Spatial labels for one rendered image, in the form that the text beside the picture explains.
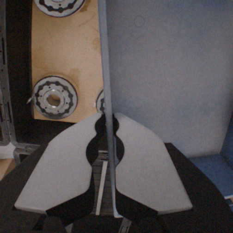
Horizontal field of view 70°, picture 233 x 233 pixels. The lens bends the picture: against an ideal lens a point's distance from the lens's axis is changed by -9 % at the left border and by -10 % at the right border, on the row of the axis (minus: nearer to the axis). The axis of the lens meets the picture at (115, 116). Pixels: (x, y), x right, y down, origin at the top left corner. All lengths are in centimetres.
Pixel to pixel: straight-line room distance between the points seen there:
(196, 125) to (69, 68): 30
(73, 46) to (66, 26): 5
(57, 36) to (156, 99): 28
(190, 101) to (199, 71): 3
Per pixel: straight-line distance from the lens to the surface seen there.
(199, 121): 22
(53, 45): 41
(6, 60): 34
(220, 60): 20
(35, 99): 42
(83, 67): 41
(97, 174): 58
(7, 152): 78
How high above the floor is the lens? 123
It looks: 61 degrees down
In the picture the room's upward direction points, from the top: 172 degrees clockwise
